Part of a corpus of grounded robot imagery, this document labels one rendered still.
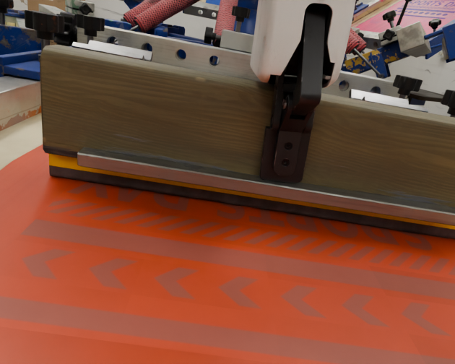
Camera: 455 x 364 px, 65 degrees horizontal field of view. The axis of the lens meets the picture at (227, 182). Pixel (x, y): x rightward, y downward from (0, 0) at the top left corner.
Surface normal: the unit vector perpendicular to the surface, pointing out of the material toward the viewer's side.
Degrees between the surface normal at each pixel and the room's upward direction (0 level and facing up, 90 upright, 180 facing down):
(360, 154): 90
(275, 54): 90
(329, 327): 0
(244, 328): 0
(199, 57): 90
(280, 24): 88
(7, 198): 0
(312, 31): 61
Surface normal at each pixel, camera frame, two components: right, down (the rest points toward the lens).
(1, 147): 0.18, -0.90
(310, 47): 0.05, -0.08
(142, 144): 0.00, 0.41
